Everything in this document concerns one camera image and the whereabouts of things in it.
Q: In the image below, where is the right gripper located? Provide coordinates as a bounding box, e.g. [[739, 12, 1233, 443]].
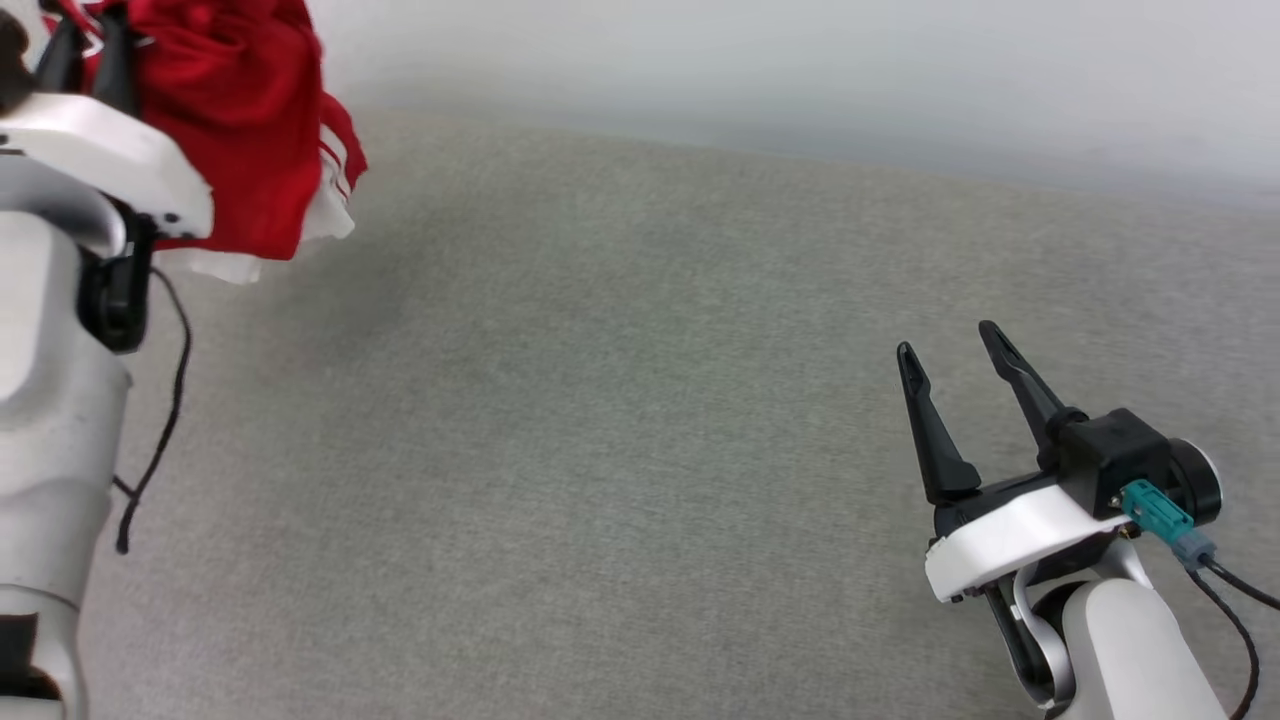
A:
[[896, 320, 1138, 605]]

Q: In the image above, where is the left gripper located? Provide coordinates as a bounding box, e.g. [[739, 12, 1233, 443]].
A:
[[0, 5, 215, 241]]

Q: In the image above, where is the red garment with white trim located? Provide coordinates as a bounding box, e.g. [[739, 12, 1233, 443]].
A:
[[45, 0, 369, 286]]

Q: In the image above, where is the right camera teal connector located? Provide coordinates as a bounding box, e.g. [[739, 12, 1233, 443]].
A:
[[1120, 480, 1217, 571]]

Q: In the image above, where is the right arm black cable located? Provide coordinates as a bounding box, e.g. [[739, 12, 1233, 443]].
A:
[[1188, 558, 1280, 720]]

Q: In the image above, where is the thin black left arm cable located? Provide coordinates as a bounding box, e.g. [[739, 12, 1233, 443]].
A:
[[112, 265, 193, 557]]

